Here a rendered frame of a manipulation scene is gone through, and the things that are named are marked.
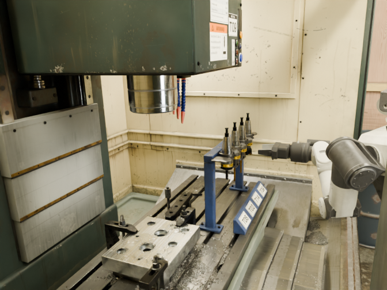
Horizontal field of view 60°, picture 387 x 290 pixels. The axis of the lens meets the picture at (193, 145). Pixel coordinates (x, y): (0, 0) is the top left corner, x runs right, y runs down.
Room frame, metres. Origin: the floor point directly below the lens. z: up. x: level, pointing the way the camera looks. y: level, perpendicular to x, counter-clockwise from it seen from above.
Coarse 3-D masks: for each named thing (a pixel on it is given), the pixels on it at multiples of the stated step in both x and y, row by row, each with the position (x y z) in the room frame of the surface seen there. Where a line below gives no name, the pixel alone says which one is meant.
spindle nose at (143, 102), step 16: (128, 80) 1.05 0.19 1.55; (144, 80) 1.01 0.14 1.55; (160, 80) 1.02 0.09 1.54; (176, 80) 1.08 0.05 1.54; (128, 96) 1.06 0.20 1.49; (144, 96) 1.01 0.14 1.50; (160, 96) 1.02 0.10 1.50; (176, 96) 1.07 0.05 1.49; (144, 112) 1.02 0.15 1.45; (160, 112) 1.02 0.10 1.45
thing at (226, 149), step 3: (225, 138) 1.28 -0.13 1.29; (228, 138) 1.28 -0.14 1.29; (225, 141) 1.28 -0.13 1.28; (228, 141) 1.28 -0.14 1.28; (222, 144) 1.29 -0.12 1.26; (225, 144) 1.28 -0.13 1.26; (228, 144) 1.28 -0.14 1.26; (231, 144) 1.29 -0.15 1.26; (222, 147) 1.29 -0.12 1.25; (225, 147) 1.28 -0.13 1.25; (228, 147) 1.28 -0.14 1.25; (231, 147) 1.29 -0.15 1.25; (222, 150) 1.29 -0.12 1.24; (225, 150) 1.28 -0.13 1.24; (228, 150) 1.28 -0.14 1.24; (231, 150) 1.28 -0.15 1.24; (222, 153) 1.28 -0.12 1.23; (225, 153) 1.28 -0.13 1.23; (228, 153) 1.27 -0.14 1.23; (231, 153) 1.28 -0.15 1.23
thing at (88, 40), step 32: (32, 0) 1.11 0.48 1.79; (64, 0) 1.06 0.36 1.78; (96, 0) 1.01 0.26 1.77; (128, 0) 0.97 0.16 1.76; (160, 0) 0.93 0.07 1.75; (192, 0) 0.90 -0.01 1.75; (32, 32) 1.12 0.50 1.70; (64, 32) 1.06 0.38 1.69; (96, 32) 1.02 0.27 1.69; (128, 32) 0.97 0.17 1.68; (160, 32) 0.93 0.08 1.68; (192, 32) 0.90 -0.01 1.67; (32, 64) 1.13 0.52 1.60; (64, 64) 1.07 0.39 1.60; (96, 64) 1.02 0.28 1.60; (128, 64) 0.98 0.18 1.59; (160, 64) 0.93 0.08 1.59; (192, 64) 0.90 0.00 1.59; (224, 64) 1.11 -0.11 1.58
